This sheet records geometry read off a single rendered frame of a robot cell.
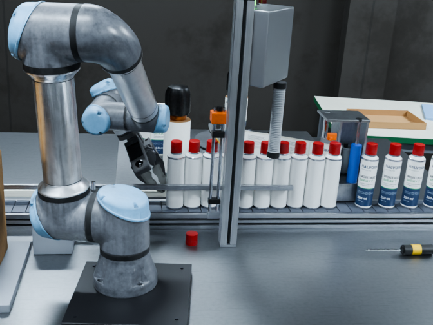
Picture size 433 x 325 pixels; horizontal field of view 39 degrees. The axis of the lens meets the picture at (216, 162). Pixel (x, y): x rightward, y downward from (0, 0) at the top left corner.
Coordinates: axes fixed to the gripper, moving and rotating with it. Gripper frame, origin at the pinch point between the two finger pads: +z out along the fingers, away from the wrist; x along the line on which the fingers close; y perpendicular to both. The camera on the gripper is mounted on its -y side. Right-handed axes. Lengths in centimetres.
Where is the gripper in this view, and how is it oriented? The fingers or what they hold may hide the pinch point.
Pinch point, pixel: (162, 189)
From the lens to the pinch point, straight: 177.6
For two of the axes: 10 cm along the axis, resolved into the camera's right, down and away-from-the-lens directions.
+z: 4.4, 8.2, 3.7
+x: -8.9, 4.6, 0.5
